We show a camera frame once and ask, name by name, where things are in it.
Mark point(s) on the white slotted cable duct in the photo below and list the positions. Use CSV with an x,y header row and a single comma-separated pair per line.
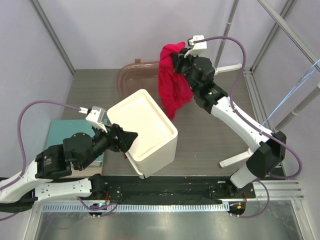
x,y
126,208

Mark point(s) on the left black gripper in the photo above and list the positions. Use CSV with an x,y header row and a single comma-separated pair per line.
x,y
126,138

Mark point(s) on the red t shirt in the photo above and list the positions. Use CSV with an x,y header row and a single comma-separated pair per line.
x,y
173,89

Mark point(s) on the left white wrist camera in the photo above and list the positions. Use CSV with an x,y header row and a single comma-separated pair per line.
x,y
96,116

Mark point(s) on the beige board under book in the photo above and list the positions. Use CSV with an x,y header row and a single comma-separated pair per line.
x,y
96,167

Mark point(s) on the metal clothes rack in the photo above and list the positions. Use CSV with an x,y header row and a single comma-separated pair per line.
x,y
249,73

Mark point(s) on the brown translucent plastic lid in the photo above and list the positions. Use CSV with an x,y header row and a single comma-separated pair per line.
x,y
139,75

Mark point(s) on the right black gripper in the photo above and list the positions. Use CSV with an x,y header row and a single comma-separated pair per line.
x,y
179,59

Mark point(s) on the white plastic storage box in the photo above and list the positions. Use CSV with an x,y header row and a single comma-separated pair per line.
x,y
156,144

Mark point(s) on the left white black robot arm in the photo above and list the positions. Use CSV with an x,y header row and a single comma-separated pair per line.
x,y
38,183

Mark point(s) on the light blue wire hanger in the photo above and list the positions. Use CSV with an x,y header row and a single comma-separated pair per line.
x,y
299,83

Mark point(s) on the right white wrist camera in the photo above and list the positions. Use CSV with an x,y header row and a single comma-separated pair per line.
x,y
197,45

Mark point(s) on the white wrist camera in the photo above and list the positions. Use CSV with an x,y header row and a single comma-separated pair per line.
x,y
96,116
197,45

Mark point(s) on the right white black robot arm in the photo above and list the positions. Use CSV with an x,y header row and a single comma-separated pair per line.
x,y
267,147

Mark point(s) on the teal book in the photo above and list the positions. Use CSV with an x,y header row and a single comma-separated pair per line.
x,y
64,129

